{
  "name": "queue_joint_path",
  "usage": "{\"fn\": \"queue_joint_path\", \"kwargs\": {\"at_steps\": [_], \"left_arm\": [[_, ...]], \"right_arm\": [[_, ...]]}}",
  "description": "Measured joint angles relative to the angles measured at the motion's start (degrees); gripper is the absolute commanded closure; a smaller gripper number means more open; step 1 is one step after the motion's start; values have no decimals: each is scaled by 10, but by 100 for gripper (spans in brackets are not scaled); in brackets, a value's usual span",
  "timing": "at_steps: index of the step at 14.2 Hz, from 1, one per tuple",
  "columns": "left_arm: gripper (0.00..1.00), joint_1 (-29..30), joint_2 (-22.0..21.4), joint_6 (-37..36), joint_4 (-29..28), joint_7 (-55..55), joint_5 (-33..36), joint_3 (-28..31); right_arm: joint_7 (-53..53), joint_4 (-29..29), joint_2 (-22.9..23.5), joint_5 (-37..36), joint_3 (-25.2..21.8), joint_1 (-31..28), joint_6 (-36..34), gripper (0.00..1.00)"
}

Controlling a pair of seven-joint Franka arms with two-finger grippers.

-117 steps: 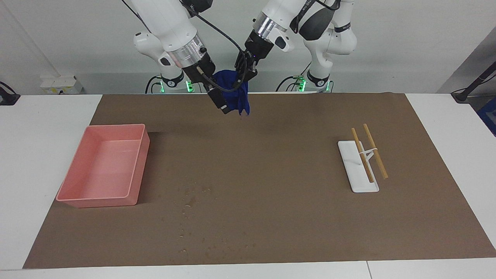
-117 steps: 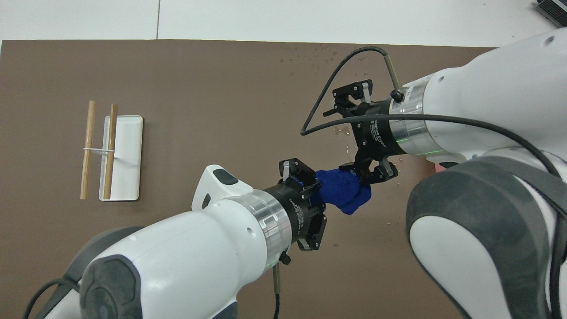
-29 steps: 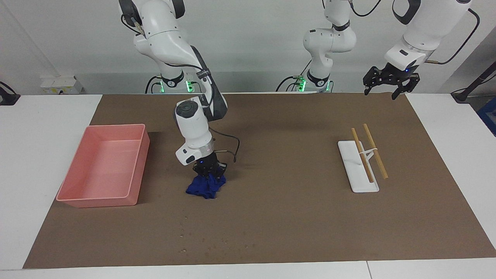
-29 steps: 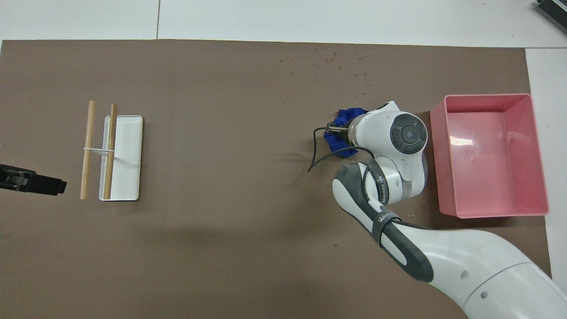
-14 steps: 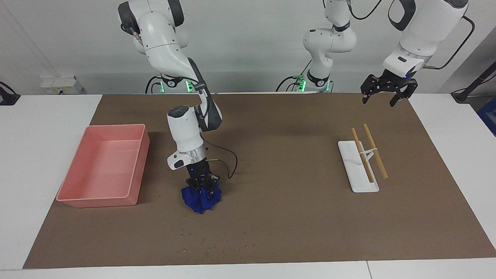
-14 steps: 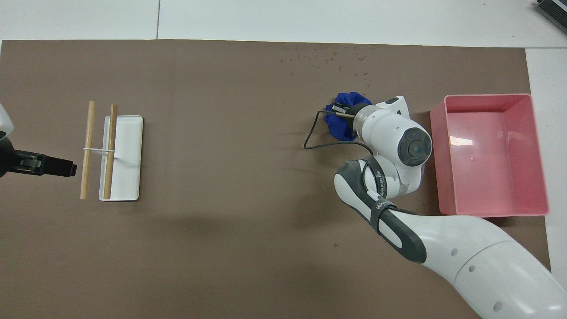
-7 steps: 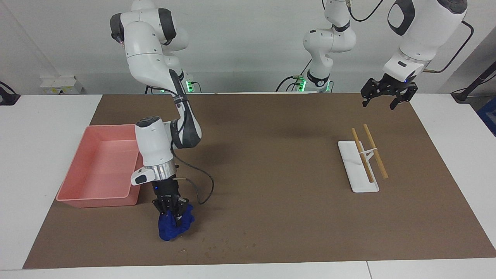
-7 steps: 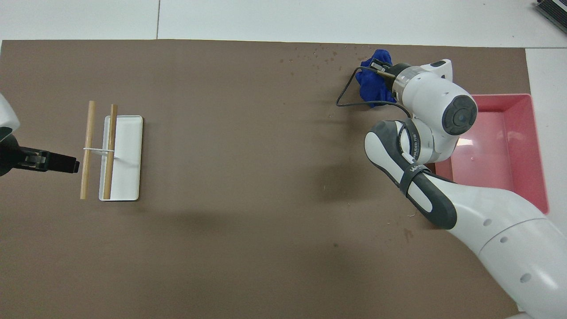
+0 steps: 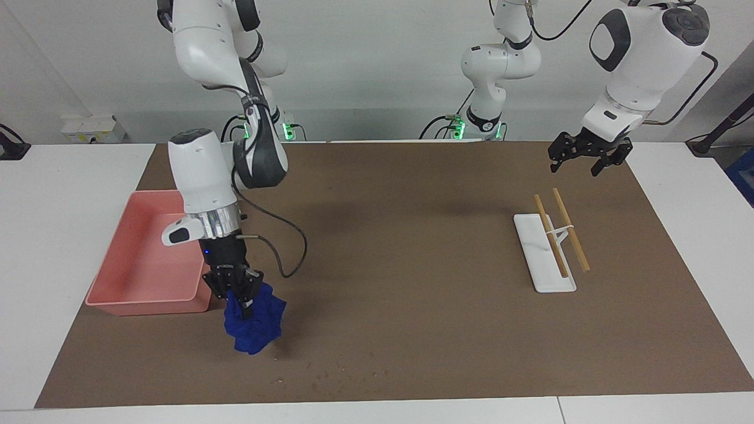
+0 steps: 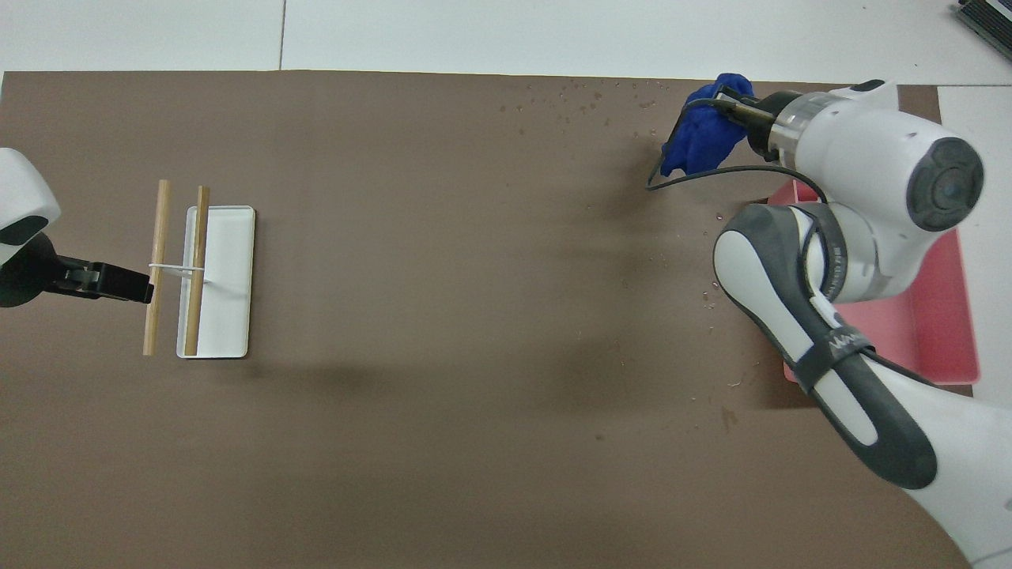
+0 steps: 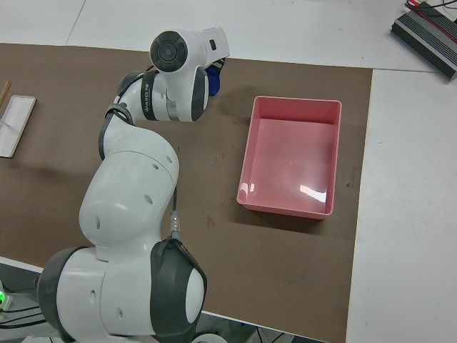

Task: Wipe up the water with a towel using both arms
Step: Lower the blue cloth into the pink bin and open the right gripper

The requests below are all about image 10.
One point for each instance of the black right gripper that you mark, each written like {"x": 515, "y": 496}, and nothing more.
{"x": 763, "y": 126}

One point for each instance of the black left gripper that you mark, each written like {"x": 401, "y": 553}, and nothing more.
{"x": 28, "y": 273}

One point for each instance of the blue towel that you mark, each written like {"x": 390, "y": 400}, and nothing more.
{"x": 700, "y": 138}

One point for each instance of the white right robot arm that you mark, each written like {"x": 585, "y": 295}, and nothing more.
{"x": 854, "y": 142}

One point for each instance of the spilled water droplets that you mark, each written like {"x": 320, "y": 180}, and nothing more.
{"x": 587, "y": 106}

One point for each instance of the white band joining rods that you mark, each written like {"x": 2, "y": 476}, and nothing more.
{"x": 175, "y": 269}

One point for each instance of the light wooden rod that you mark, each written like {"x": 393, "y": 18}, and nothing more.
{"x": 158, "y": 237}

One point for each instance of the white rectangular tray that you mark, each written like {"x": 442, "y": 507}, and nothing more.
{"x": 229, "y": 292}

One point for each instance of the dark ribbed device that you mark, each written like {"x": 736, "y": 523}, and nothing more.
{"x": 988, "y": 17}

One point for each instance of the pink plastic bin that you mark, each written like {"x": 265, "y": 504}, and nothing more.
{"x": 945, "y": 324}

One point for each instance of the brown table mat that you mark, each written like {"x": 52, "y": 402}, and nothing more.
{"x": 474, "y": 316}

